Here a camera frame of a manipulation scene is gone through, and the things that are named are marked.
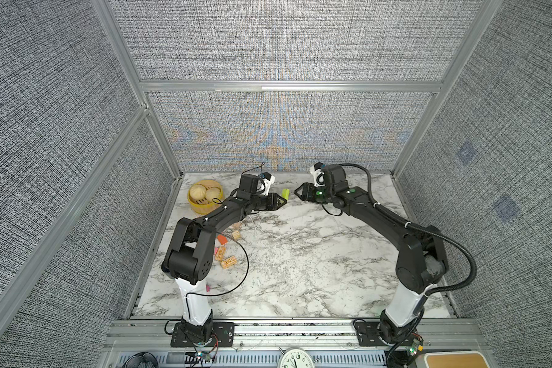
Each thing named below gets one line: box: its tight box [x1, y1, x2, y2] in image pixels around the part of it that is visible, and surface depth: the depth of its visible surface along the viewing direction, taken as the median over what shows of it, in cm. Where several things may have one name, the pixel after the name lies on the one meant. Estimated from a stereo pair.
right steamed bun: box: [205, 187, 221, 202], surface depth 106 cm
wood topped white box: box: [423, 351, 491, 368], surface depth 67 cm
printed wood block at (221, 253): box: [214, 246, 227, 262], surface depth 94 cm
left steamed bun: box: [190, 184, 207, 201], surface depth 105 cm
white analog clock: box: [277, 346, 316, 368], surface depth 67 cm
